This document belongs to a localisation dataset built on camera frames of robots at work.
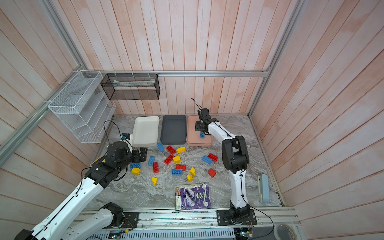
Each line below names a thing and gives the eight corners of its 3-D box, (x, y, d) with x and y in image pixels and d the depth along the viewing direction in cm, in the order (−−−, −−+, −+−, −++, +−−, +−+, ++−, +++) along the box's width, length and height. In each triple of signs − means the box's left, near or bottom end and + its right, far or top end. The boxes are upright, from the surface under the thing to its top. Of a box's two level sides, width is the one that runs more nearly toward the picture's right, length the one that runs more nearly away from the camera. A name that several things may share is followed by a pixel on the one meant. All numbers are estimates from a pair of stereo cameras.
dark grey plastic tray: (159, 144, 104) (158, 141, 101) (163, 117, 121) (163, 114, 118) (186, 144, 104) (186, 142, 101) (186, 117, 121) (186, 114, 118)
